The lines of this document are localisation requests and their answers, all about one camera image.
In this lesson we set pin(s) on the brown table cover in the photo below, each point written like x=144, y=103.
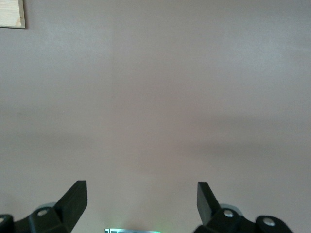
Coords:
x=155, y=97

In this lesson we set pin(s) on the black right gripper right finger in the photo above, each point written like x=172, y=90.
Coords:
x=213, y=218

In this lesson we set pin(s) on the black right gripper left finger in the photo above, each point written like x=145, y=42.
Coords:
x=68, y=211

